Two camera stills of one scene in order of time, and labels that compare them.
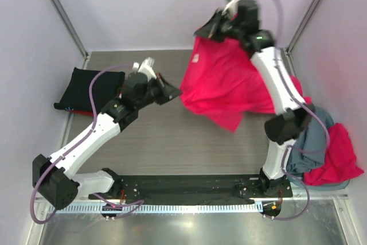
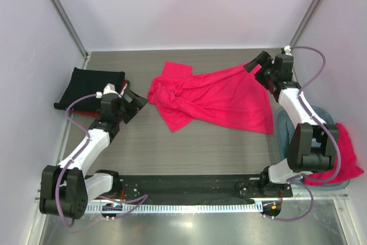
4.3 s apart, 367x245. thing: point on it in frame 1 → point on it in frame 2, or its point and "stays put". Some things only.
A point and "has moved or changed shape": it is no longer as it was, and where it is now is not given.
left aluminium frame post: [59, 7] stays put
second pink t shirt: [340, 165] stays put
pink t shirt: [223, 80] has moved or changed shape
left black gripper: [168, 91] → [137, 101]
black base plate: [197, 188] stays put
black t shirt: [107, 86] stays put
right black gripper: [210, 28] → [261, 59]
